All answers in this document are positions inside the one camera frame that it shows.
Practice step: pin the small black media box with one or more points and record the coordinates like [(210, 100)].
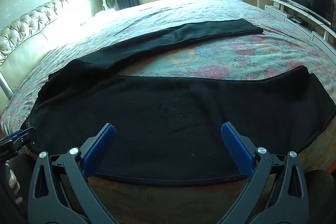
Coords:
[(297, 20)]

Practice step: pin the person's left hand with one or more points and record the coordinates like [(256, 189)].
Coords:
[(14, 184)]

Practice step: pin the floral bedspread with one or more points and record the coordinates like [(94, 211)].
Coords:
[(223, 56)]

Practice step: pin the white television stand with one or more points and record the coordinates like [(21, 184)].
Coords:
[(278, 7)]

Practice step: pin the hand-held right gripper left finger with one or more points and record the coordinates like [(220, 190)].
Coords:
[(103, 144)]

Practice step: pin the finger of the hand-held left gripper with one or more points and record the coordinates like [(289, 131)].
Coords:
[(18, 136)]

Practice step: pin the tufted cream headboard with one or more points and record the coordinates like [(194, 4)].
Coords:
[(26, 29)]

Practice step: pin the white floor fan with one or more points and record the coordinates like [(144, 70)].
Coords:
[(109, 2)]

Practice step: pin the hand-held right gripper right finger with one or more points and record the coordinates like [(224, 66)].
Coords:
[(235, 145)]

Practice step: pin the black pants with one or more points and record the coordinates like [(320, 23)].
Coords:
[(168, 108)]

